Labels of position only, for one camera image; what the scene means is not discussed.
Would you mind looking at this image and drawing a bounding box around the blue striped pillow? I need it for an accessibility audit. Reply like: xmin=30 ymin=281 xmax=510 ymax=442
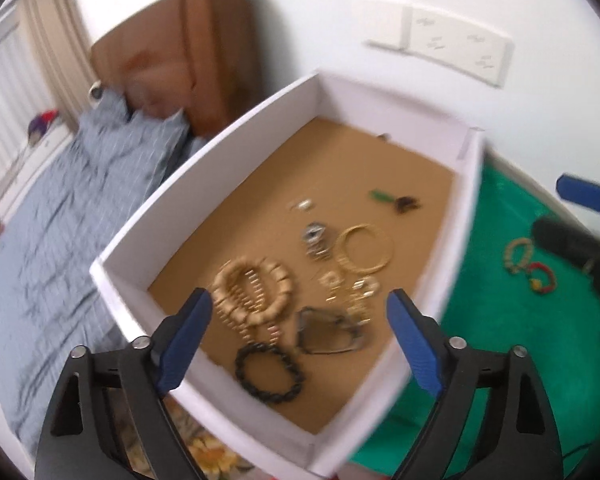
xmin=75 ymin=87 xmax=201 ymax=196

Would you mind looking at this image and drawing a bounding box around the small dark trinket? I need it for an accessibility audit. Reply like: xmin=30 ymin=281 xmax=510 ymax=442
xmin=392 ymin=195 xmax=422 ymax=215

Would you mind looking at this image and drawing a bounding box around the white wall socket panel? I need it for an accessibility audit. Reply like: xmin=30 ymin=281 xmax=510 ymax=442
xmin=405 ymin=2 xmax=513 ymax=88

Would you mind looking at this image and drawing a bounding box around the black bead bracelet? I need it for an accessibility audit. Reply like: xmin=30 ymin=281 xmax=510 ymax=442
xmin=234 ymin=342 xmax=305 ymax=405

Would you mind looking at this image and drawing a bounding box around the gold chain with rings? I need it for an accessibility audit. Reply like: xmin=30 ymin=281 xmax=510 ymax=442
xmin=345 ymin=276 xmax=382 ymax=325

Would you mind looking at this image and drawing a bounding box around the floral cloth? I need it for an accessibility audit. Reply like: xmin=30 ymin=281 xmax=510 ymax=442
xmin=105 ymin=390 xmax=261 ymax=480

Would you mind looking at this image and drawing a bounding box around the green cloth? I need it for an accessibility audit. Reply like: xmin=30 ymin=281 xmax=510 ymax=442
xmin=347 ymin=157 xmax=600 ymax=480

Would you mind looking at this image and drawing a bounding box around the white wall switch plate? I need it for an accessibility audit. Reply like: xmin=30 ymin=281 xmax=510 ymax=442
xmin=355 ymin=0 xmax=413 ymax=51

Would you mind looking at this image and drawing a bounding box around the red bracelet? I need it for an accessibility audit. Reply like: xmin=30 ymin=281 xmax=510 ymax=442
xmin=522 ymin=261 xmax=558 ymax=297

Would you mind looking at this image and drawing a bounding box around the red and purple toy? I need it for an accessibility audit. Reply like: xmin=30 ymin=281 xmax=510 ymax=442
xmin=27 ymin=109 xmax=63 ymax=143

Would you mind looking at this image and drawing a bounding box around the tan bead necklace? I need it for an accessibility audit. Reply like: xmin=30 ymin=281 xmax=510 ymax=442
xmin=502 ymin=237 xmax=536 ymax=275

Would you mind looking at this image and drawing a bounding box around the blue striped blanket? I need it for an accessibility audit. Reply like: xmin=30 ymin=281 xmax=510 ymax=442
xmin=0 ymin=125 xmax=181 ymax=456

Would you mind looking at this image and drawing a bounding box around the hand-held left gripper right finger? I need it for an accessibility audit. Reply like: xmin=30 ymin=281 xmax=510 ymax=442
xmin=386 ymin=289 xmax=565 ymax=480

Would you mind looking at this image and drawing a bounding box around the white sheer curtain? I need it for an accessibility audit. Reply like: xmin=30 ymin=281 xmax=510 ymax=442
xmin=0 ymin=10 xmax=56 ymax=201

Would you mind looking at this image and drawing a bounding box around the beige curtain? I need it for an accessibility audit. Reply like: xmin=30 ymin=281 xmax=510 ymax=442
xmin=17 ymin=0 xmax=96 ymax=126

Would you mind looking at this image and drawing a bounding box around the white cardboard box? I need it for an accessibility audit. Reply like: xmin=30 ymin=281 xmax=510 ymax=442
xmin=89 ymin=71 xmax=487 ymax=476

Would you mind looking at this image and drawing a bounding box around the silver grey brooch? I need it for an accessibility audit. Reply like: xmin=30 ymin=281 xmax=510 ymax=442
xmin=301 ymin=222 xmax=337 ymax=261

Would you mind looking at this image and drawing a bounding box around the gold chain with pearl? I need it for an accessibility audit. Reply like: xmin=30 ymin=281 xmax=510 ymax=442
xmin=312 ymin=269 xmax=348 ymax=303

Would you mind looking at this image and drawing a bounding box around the gold bangle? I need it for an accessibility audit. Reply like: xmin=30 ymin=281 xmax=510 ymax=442
xmin=336 ymin=224 xmax=396 ymax=276

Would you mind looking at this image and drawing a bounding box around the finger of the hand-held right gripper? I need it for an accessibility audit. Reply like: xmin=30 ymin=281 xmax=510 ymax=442
xmin=555 ymin=172 xmax=600 ymax=218
xmin=531 ymin=216 xmax=600 ymax=273

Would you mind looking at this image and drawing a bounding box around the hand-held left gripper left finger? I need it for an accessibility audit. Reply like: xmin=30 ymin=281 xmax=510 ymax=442
xmin=34 ymin=287 xmax=214 ymax=480

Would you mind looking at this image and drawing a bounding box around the brown headboard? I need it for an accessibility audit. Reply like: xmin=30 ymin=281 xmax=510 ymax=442
xmin=89 ymin=0 xmax=276 ymax=138

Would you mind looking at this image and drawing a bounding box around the wooden coil bracelet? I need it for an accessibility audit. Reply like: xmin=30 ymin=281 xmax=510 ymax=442
xmin=211 ymin=256 xmax=295 ymax=343

